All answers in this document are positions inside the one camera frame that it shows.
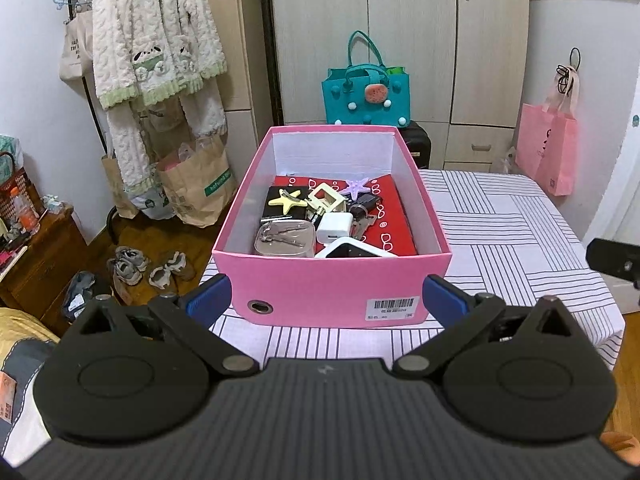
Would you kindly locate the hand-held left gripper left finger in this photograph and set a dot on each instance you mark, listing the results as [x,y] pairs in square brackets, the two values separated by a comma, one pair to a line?
[210,297]

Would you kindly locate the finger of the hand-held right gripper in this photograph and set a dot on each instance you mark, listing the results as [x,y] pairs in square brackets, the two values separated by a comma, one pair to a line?
[615,260]

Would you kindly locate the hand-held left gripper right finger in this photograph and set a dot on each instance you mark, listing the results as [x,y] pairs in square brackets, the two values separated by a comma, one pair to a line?
[445,300]

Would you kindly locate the white device black screen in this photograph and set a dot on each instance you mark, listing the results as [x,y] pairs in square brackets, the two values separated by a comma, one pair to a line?
[350,250]

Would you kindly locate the pink storage box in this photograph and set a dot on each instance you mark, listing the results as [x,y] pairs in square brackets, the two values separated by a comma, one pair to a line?
[325,280]

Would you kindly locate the yellow starfish hair clip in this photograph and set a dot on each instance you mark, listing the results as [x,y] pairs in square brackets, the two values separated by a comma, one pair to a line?
[287,202]

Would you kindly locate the keys with black fob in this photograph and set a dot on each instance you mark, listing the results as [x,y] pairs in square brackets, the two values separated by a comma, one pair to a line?
[365,202]

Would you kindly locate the white charger plug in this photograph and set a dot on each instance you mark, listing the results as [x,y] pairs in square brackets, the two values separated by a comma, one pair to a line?
[335,227]

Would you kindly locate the purple starfish hair clip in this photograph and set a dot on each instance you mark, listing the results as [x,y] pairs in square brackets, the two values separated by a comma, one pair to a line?
[357,187]

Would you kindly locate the striped white tablecloth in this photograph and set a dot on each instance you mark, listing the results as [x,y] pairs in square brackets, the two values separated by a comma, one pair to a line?
[500,235]

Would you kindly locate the brown paper bag green label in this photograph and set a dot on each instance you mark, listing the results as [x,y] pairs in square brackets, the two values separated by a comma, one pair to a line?
[200,195]

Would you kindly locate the white green plastic bag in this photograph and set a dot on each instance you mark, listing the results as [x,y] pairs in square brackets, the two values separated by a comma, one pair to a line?
[150,202]

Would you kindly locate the black coat rack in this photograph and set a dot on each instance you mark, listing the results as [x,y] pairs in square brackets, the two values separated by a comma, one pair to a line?
[111,225]

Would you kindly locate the black rectangular case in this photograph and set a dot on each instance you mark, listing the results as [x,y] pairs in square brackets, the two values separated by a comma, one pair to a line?
[272,191]

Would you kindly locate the pink shopping bag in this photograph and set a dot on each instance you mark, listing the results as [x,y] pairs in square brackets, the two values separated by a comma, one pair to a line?
[545,150]

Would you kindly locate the cream hair claw clip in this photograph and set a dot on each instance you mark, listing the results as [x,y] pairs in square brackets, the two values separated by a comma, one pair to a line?
[336,206]

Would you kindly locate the clear plastic bag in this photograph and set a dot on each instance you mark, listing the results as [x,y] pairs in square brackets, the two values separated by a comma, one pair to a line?
[505,160]

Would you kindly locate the plain brown paper bag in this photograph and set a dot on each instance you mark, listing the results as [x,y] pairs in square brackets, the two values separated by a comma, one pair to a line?
[112,180]

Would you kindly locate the black suitcase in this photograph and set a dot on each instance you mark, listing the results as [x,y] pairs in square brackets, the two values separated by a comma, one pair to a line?
[417,145]

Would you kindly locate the wooden nightstand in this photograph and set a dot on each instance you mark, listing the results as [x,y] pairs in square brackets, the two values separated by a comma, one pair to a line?
[50,260]

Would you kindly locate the pile of assorted trinkets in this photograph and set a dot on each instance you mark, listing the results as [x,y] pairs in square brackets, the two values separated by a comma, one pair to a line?
[50,205]

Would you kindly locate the white refrigerator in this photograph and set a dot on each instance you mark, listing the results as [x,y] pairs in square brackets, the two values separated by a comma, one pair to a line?
[600,60]

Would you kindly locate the orange drink bottle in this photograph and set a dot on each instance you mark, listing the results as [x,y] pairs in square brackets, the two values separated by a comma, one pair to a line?
[25,210]

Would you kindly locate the teal felt handbag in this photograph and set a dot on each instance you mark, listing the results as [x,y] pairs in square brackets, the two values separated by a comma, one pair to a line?
[350,95]

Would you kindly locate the green tissue pack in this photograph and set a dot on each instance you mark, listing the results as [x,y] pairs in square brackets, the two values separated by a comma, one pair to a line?
[7,160]

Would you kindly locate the cream wardrobe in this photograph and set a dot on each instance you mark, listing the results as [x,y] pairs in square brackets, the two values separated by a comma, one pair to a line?
[425,35]

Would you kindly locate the beige canvas tote bag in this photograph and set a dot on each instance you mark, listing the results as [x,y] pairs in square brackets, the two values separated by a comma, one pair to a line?
[75,55]

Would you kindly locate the fluffy cream green robe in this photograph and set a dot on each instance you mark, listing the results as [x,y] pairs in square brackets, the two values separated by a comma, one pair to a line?
[150,20]

